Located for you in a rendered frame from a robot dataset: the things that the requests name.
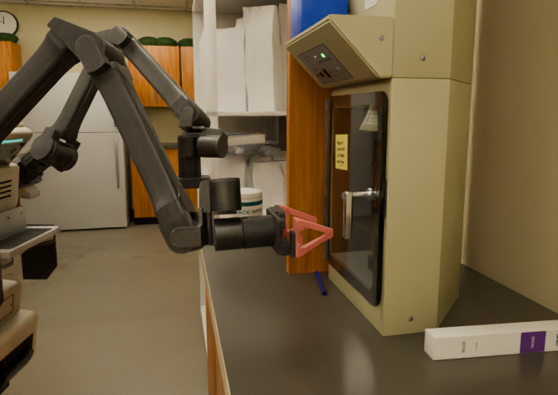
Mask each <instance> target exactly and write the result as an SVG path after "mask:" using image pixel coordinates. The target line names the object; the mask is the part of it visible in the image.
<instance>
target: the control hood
mask: <svg viewBox="0 0 558 395"><path fill-rule="evenodd" d="M393 37H394V19H393V18H392V17H374V16H356V15H340V14H330V15H328V16H327V17H325V18H323V19H322V20H320V21H319V22H317V23H316V24H314V25H313V26H311V27H309V28H307V29H306V30H305V31H303V32H302V33H300V34H299V35H297V36H295V37H293V38H292V39H291V40H290V41H288V42H286V43H285V47H286V49H287V50H288V51H289V52H290V53H291V55H292V56H293V57H294V58H295V59H296V60H297V61H298V62H299V63H300V65H301V66H302V67H303V68H304V69H305V70H306V71H307V72H308V73H309V75H310V76H311V77H312V78H313V79H314V80H315V81H316V82H317V84H318V85H319V86H320V87H322V88H333V87H338V86H344V85H353V84H359V83H364V82H369V81H374V80H383V79H389V78H390V77H391V76H392V60H393ZM323 43H324V45H325V46H326V47H327V48H328V49H329V50H330V52H331V53H332V54H333V55H334V56H335V58H336V59H337V60H338V61H339V62H340V63H341V64H342V66H343V67H344V68H345V69H346V70H347V71H348V72H349V73H350V74H351V75H352V76H353V77H354V78H352V79H348V80H340V81H336V82H331V83H327V84H321V82H320V81H319V80H318V79H317V78H316V77H315V76H314V75H313V74H312V72H311V71H310V70H309V69H308V68H307V67H306V66H305V65H304V63H303V62H302V61H301V60H300V59H299V58H298V57H297V56H298V55H300V54H301V53H304V52H306V51H309V50H310V49H312V48H314V47H316V46H319V45H321V44H323Z"/></svg>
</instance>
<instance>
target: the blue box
mask: <svg viewBox="0 0 558 395"><path fill-rule="evenodd" d="M348 5H349V4H348V0H291V1H290V40H291V39H292V38H293V37H295V36H297V35H299V34H300V33H302V32H303V31H305V30H306V29H307V28H309V27H311V26H313V25H314V24H316V23H317V22H319V21H320V20H322V19H323V18H325V17H327V16H328V15H330V14H340V15H348Z"/></svg>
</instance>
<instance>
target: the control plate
mask: <svg viewBox="0 0 558 395"><path fill-rule="evenodd" d="M321 53H322V54H324V55H325V57H323V56H322V55H321ZM315 56H317V57H318V59H319V60H317V59H316V58H315ZM297 57H298V58H299V59H300V60H301V61H302V62H303V63H304V65H305V66H306V67H307V68H308V69H309V70H310V71H311V72H312V74H313V75H314V76H315V77H316V78H317V79H318V80H319V81H320V82H321V84H327V83H331V82H336V81H340V80H348V79H352V78H354V77H353V76H352V75H351V74H350V73H349V72H348V71H347V70H346V69H345V68H344V67H343V66H342V64H341V63H340V62H339V61H338V60H337V59H336V58H335V56H334V55H333V54H332V53H331V52H330V50H329V49H328V48H327V47H326V46H325V45H324V43H323V44H321V45H319V46H316V47H314V48H312V49H310V50H309V51H306V52H304V53H301V54H300V55H298V56H297ZM336 67H338V68H339V69H340V71H336V72H332V73H329V70H331V71H333V69H335V70H337V69H336ZM322 69H325V70H326V71H327V72H328V73H329V74H330V76H331V78H329V77H328V76H327V75H326V74H325V73H324V71H323V70H322ZM320 72H321V73H322V74H323V75H324V76H325V77H321V76H320V74H319V73H320ZM316 74H318V75H319V77H318V76H317V75H316Z"/></svg>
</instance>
